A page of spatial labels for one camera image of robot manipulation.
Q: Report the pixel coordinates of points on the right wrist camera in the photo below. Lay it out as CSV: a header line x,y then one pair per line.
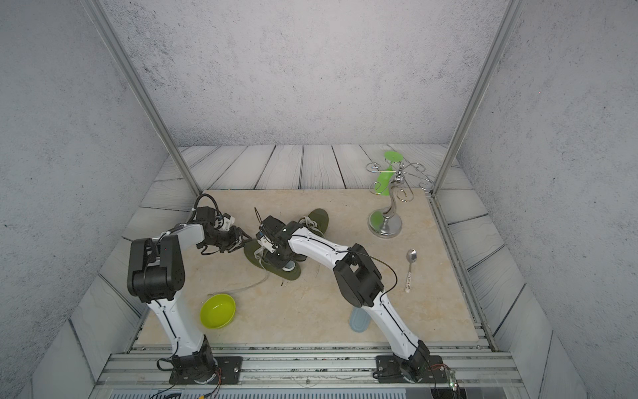
x,y
267,240

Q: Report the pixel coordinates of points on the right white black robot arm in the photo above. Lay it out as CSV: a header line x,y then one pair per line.
x,y
359,281

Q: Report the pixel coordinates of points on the aluminium front rail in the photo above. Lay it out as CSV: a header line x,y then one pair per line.
x,y
473,366

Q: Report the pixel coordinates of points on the silver metal spoon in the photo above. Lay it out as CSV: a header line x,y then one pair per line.
x,y
411,257

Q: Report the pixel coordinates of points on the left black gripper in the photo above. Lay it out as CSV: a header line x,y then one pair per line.
x,y
237,239

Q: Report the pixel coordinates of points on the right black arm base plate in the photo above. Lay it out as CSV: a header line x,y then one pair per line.
x,y
392,369

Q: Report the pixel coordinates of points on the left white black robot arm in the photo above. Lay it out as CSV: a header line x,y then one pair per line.
x,y
156,276

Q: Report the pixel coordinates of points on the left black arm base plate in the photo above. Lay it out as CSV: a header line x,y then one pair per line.
x,y
219,370

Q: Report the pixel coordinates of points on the green plastic wine glass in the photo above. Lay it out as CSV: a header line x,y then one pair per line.
x,y
385,174

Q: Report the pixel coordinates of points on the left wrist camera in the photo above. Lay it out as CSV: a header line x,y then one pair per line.
x,y
226,222

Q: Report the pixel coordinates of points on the lime green bowl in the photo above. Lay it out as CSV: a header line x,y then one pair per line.
x,y
218,311

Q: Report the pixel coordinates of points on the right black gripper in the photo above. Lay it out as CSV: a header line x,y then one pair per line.
x,y
268,258

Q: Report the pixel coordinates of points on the grey blue insole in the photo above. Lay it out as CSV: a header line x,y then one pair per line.
x,y
359,320
289,267

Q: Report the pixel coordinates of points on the silver metal cup stand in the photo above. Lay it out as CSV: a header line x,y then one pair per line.
x,y
409,176

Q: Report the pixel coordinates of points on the olive green shoe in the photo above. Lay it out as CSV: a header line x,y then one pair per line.
x,y
258,256
316,221

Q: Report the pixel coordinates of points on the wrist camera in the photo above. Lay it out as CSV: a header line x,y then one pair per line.
x,y
267,240
226,222

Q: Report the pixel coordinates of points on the right aluminium frame post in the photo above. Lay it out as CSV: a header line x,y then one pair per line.
x,y
507,25

